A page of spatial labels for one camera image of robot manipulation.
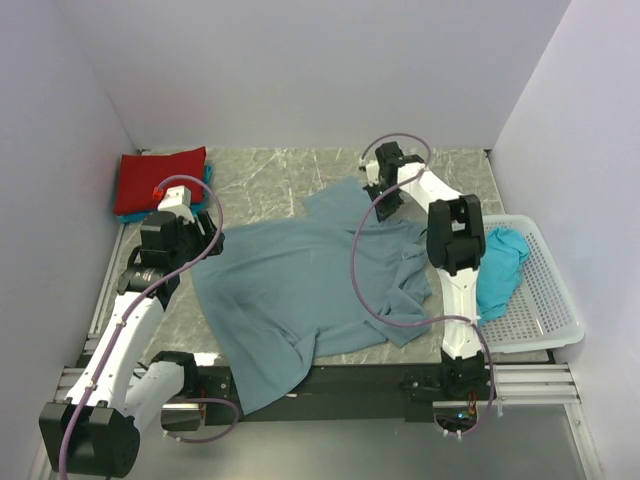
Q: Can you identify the grey-blue t-shirt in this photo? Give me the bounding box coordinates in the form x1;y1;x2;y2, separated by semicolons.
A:
191;177;431;413

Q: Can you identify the white perforated plastic basket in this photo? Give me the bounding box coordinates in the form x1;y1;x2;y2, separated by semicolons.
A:
481;214;585;354

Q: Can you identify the red folded t-shirt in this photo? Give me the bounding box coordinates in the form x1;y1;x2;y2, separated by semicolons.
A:
113;146;206;216

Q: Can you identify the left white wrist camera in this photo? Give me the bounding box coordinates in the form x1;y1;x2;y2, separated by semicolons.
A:
157;185;195;223

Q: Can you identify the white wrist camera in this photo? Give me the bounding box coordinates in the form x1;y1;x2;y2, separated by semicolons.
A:
157;185;195;223
358;157;380;186

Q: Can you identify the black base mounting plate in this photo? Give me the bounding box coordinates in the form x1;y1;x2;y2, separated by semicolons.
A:
159;363;501;432

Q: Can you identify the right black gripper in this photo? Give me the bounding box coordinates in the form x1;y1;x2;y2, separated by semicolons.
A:
365;179;405;224

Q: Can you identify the crumpled teal t-shirt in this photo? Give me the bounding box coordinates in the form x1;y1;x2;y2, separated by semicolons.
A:
476;227;530;325

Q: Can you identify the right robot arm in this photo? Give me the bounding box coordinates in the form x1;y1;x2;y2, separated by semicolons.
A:
359;142;491;399

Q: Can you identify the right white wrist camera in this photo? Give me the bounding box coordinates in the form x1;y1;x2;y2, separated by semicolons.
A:
358;157;380;186

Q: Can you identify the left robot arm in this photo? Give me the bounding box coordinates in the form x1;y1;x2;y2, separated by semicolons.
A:
39;211;224;479

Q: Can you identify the aluminium frame rail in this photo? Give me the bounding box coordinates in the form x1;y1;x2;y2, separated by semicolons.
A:
47;363;584;411

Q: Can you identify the teal folded t-shirt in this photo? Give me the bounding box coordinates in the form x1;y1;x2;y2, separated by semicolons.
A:
116;164;213;224

